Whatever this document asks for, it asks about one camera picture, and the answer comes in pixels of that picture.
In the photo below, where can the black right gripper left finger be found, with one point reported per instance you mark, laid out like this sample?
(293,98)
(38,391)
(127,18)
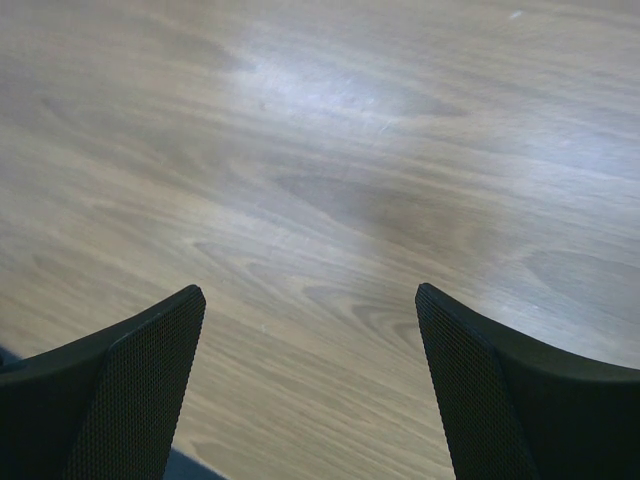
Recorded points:
(105,406)

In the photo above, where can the grey-blue t-shirt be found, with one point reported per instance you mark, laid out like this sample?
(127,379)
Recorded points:
(182,467)

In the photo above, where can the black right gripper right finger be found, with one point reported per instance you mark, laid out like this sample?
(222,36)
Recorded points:
(513,407)

